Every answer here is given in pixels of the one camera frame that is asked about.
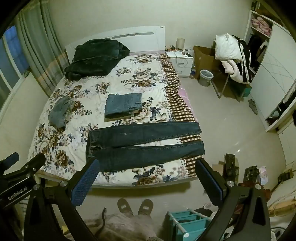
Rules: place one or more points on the dark blue jeans pants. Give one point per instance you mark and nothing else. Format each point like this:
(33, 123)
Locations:
(138, 153)

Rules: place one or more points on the person's slipper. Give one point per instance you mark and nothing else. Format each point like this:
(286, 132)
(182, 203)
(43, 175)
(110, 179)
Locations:
(145, 206)
(124, 206)

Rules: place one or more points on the teal storage rack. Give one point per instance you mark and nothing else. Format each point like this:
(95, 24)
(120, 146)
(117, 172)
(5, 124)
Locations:
(189, 223)

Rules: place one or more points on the clear water bottle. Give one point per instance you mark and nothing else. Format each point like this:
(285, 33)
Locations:
(193, 72)

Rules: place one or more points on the white clothes pile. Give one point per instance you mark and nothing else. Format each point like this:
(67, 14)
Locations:
(227, 48)

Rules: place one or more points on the black phone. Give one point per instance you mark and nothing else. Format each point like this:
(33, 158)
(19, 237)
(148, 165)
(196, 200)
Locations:
(189, 55)

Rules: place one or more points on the metal frame chair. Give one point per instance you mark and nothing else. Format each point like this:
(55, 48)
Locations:
(219, 88)

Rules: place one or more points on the folded blue jeans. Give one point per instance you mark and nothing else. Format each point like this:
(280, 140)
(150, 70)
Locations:
(122, 104)

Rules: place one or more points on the dark green coat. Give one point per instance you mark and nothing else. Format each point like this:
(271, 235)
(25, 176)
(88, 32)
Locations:
(92, 60)

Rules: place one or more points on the pink folded blanket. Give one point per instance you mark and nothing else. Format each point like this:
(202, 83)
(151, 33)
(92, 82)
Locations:
(261, 25)

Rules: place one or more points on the window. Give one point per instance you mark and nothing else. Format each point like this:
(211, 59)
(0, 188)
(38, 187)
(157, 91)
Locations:
(10, 60)

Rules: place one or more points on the grey floor slipper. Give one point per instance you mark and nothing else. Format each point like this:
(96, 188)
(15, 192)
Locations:
(253, 107)

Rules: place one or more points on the brown cardboard box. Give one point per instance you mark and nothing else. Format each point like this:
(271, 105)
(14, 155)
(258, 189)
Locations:
(203, 62)

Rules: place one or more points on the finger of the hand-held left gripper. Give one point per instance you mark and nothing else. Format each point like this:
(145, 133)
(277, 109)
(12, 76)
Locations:
(34, 162)
(10, 160)

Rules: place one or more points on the white bed frame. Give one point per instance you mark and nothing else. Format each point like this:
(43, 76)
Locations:
(138, 44)

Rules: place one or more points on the black jacket with white stripes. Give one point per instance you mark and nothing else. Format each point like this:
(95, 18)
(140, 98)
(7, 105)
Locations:
(246, 60)

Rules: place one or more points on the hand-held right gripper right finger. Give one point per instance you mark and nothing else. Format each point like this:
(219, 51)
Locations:
(208, 183)

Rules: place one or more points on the person's right slipper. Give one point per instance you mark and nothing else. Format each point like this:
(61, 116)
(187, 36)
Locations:
(145, 206)

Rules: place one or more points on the pink bed sheet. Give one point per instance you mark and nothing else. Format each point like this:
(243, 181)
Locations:
(185, 95)

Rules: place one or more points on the person's pink fuzzy pajamas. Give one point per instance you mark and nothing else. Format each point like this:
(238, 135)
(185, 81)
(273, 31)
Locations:
(124, 228)

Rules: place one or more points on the floral quilt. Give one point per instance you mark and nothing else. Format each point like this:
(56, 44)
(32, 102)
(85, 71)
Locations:
(138, 81)

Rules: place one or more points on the white wardrobe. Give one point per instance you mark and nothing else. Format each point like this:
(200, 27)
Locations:
(270, 76)

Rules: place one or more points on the brown checkered blanket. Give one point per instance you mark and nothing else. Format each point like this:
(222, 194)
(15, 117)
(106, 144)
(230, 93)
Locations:
(172, 92)

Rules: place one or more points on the folded faded light jeans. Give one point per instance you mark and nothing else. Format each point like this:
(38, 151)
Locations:
(59, 113)

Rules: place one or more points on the black hanging garment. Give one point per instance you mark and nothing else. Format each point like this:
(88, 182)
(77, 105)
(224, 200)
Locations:
(255, 49)

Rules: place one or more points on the grey trash bin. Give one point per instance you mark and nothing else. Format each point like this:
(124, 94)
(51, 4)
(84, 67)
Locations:
(205, 78)

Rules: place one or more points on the striped curtain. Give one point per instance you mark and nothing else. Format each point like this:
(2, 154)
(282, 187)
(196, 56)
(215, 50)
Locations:
(39, 53)

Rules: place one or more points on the black upright device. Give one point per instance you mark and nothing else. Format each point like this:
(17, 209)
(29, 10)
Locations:
(231, 166)

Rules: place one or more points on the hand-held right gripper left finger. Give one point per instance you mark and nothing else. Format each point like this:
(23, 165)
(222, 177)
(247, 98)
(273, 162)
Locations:
(85, 183)

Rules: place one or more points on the teal box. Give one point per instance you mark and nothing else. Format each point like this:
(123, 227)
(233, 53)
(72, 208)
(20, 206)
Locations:
(246, 91)

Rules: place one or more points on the person's left slipper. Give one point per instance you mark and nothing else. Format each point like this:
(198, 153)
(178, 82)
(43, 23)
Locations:
(124, 206)

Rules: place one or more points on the white nightstand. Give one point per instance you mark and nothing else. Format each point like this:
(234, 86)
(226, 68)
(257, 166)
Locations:
(181, 67)

